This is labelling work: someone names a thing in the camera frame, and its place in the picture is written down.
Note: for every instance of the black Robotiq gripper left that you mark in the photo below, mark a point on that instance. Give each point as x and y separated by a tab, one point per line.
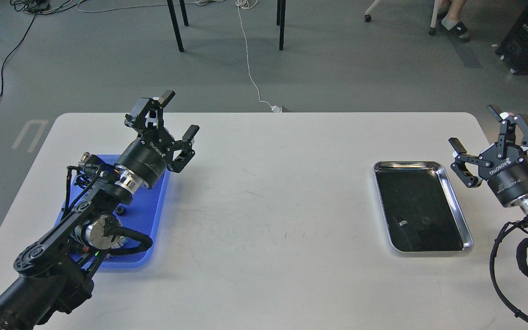
145	158

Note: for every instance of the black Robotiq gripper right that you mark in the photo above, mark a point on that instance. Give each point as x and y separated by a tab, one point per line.
504	165

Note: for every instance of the blue plastic tray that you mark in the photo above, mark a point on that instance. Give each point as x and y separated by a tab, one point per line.
88	231

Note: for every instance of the metal tray with black mat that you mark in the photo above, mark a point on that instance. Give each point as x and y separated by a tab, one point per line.
411	190

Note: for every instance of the white power adapter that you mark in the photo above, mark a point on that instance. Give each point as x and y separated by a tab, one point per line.
277	109

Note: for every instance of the person legs with sandals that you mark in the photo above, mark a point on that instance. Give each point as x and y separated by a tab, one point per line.
449	16

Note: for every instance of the black table legs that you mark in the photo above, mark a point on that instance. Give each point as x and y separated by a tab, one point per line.
241	6

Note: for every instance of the white chair base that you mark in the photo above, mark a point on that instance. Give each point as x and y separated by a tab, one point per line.
421	15

